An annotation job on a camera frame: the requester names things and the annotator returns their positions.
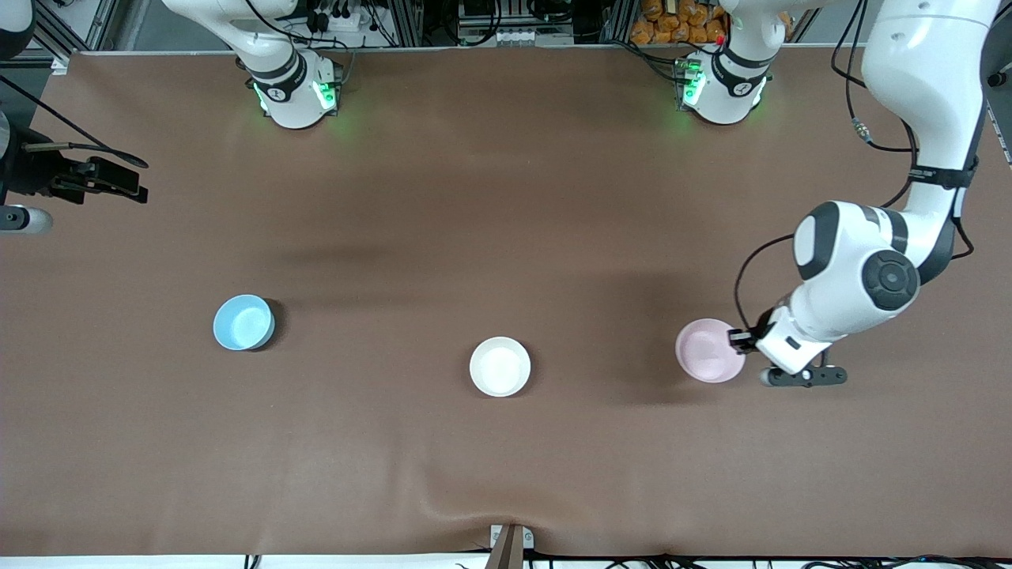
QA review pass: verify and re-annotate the pink bowl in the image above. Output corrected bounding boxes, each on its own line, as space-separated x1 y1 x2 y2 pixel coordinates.
675 318 749 384

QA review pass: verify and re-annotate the blue bowl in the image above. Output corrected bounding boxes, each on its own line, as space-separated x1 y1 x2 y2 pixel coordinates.
213 294 276 352

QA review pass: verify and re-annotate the white bowl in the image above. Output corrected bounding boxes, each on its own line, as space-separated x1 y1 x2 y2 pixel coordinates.
469 337 532 398

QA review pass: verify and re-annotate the brown table cover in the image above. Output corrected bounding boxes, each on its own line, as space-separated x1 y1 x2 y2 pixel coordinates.
0 43 1012 558

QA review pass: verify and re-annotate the white power strip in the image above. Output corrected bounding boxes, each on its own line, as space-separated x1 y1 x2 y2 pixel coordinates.
304 4 368 34

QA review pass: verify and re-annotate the orange snack bags pile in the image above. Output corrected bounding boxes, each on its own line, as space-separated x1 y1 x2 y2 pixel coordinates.
630 0 728 46

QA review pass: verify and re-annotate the brown wooden bar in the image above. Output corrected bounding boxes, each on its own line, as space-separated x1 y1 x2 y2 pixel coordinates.
484 528 524 569

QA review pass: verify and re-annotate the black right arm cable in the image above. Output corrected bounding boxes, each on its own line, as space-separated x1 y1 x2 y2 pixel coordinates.
0 73 149 168

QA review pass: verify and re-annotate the aluminium frame profile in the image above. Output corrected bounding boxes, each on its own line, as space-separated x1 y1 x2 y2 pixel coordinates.
32 0 119 68
980 47 1012 167
601 0 633 44
395 0 424 47

